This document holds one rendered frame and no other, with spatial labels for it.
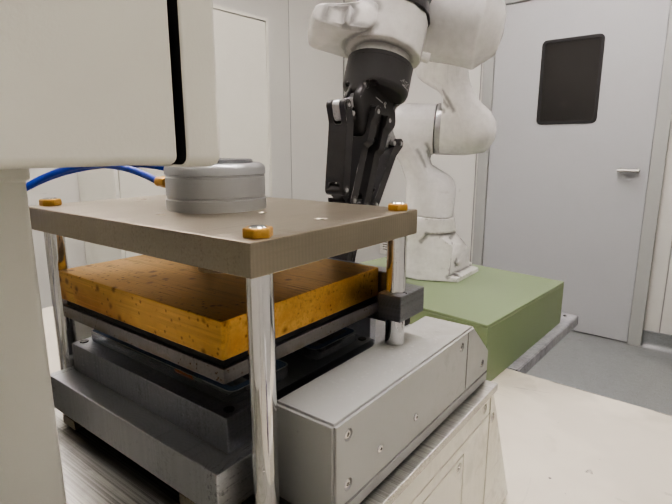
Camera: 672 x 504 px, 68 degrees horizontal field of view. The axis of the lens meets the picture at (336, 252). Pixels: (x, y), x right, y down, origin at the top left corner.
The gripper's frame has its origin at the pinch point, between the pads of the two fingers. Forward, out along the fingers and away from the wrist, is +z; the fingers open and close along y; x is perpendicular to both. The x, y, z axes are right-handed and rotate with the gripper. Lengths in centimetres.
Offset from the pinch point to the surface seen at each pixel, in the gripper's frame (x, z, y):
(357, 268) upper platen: -9.1, 3.7, -9.8
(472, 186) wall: 107, -83, 283
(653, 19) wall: 8, -169, 246
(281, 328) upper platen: -10.3, 8.9, -19.0
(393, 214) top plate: -13.5, -0.6, -13.0
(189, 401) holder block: -6.4, 14.8, -21.9
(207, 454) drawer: -9.0, 17.4, -21.8
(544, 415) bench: -15.0, 18.6, 40.6
